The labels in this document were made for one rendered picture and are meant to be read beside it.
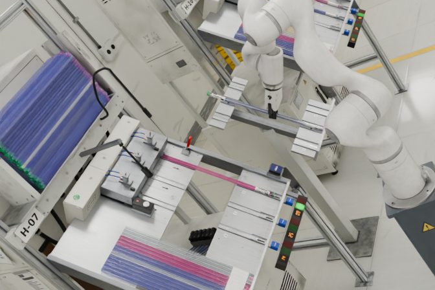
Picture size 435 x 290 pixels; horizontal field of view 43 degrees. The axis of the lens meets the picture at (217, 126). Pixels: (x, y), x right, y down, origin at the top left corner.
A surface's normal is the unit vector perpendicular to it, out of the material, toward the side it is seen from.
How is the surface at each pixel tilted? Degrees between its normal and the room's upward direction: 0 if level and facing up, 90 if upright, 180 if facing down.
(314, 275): 0
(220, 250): 44
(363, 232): 0
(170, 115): 90
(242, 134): 90
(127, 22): 90
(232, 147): 90
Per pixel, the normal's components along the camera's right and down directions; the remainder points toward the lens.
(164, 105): 0.74, -0.24
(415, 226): -0.15, 0.59
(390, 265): -0.57, -0.71
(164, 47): -0.34, 0.66
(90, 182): 0.11, -0.67
